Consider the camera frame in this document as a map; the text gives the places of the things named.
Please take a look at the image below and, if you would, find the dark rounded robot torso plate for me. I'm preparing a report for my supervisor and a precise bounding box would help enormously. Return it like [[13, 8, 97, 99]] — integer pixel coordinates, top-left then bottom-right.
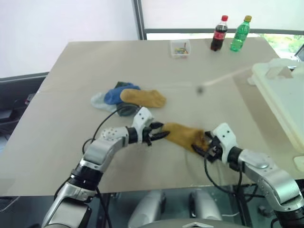
[[149, 218, 244, 228]]

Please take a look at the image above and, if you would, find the cola bottle with red cap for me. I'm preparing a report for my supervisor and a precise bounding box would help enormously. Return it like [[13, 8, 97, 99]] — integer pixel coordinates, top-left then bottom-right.
[[210, 15, 229, 52]]

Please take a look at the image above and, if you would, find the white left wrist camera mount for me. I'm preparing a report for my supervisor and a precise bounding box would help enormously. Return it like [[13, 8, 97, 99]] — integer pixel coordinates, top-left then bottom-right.
[[131, 106, 154, 144]]

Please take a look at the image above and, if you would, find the thin white stick, dark tip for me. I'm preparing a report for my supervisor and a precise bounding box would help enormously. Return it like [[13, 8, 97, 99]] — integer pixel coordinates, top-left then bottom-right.
[[196, 66, 256, 95]]

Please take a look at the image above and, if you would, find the dark furniture beside table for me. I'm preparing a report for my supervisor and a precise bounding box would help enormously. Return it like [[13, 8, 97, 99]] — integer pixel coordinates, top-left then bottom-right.
[[0, 71, 50, 143]]

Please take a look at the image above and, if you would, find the grey device behind basket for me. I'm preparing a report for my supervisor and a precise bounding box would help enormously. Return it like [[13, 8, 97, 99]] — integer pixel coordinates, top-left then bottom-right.
[[294, 44, 304, 63]]

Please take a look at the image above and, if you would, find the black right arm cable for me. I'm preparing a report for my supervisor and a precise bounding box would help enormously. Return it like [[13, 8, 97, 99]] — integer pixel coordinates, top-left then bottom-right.
[[203, 152, 244, 194]]

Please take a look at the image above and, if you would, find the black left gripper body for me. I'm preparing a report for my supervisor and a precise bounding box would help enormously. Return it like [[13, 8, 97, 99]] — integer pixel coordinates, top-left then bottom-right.
[[142, 122, 156, 147]]

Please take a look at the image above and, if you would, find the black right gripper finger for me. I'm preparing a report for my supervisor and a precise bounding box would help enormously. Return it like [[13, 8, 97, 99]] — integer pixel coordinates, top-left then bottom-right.
[[191, 143, 209, 157]]

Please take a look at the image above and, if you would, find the mustard yellow sock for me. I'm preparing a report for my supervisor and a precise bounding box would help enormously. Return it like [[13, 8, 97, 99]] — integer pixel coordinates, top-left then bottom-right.
[[120, 88, 167, 109], [163, 122, 210, 154]]

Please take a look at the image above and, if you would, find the dark green sock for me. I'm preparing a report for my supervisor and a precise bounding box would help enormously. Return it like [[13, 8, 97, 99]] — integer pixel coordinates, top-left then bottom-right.
[[115, 81, 142, 118]]

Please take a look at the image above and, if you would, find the grey window frame bar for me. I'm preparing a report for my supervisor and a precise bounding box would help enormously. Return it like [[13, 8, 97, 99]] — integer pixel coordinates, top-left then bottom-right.
[[144, 28, 304, 35]]

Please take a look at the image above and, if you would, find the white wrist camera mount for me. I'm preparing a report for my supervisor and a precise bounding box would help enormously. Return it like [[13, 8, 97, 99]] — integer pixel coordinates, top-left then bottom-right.
[[131, 106, 154, 144], [212, 123, 239, 164]]

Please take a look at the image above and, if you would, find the silver rounded robot leg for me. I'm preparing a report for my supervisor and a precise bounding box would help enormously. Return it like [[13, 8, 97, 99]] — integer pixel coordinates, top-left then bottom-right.
[[188, 190, 223, 228], [127, 190, 167, 228]]

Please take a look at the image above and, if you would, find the clear plastic box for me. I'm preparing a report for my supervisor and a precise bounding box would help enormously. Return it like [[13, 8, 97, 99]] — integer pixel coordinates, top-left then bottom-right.
[[170, 39, 192, 59]]

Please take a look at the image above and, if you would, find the pale grey sock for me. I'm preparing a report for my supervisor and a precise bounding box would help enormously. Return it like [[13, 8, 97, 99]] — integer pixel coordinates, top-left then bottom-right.
[[90, 92, 117, 113]]

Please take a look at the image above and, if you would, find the blue sock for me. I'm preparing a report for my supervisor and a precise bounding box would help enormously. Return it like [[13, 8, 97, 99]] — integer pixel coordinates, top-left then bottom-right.
[[104, 82, 142, 105]]

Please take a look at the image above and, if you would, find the green bottle with yellow cap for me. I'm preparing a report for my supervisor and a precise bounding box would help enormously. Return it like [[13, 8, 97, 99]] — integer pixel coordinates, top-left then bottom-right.
[[229, 15, 253, 53]]

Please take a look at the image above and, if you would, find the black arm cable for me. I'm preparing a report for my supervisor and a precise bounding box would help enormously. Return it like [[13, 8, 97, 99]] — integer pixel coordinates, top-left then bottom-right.
[[82, 105, 141, 155], [203, 152, 244, 194]]

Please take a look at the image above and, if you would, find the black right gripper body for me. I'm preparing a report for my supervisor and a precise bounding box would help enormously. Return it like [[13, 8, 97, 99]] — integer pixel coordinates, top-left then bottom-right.
[[204, 131, 224, 163]]

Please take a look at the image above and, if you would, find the white plastic basket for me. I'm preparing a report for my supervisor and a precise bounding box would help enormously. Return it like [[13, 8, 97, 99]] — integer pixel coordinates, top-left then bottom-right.
[[247, 57, 304, 171]]

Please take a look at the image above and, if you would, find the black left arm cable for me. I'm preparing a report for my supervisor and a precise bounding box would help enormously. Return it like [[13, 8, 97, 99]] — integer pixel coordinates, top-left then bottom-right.
[[82, 105, 141, 155]]

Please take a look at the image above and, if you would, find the grey window frame post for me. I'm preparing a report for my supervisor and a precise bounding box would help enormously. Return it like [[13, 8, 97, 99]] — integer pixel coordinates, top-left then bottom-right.
[[133, 0, 148, 41]]

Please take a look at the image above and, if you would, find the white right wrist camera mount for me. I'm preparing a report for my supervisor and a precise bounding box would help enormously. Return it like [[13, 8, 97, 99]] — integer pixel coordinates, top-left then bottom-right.
[[212, 123, 239, 164]]

